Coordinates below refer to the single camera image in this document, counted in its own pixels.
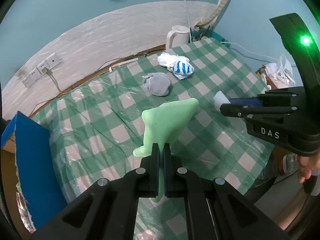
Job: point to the white electric kettle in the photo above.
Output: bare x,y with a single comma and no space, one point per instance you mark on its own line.
178,36

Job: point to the teal power strip basket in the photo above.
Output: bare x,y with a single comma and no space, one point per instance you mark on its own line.
203,33

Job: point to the white wall socket strip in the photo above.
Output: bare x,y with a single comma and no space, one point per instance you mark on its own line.
41,69

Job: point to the light green foam sheet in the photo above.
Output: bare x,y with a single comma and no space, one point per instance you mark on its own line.
165,123

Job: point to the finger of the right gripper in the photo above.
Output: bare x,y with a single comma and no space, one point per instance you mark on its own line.
241,111
246,101

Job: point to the grey sock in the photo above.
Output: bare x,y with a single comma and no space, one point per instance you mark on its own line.
156,83

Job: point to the person's right hand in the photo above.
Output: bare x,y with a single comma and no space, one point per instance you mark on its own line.
306,165

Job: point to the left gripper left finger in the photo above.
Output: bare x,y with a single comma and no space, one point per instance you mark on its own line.
149,182

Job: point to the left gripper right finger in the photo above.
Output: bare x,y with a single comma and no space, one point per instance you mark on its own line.
173,183

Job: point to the green checkered tablecloth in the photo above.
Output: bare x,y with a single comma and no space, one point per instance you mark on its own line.
95,128

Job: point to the white blue striped plastic bag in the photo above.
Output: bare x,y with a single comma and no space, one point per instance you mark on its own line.
180,66

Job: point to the crumpled bags pile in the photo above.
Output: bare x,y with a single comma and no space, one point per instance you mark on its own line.
277,75

